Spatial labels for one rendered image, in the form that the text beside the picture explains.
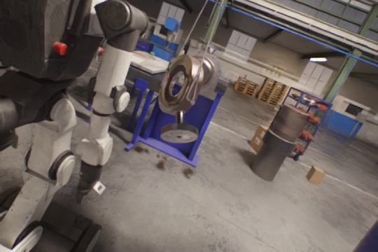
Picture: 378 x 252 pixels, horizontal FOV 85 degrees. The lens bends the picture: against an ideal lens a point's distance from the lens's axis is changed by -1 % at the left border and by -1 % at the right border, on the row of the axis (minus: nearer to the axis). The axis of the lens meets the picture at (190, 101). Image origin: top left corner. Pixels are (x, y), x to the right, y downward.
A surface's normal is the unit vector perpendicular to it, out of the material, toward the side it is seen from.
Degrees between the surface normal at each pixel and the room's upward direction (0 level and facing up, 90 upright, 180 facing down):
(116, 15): 90
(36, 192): 60
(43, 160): 86
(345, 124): 90
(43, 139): 100
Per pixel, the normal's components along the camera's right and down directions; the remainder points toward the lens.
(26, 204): 0.07, -0.27
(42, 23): -0.22, 0.43
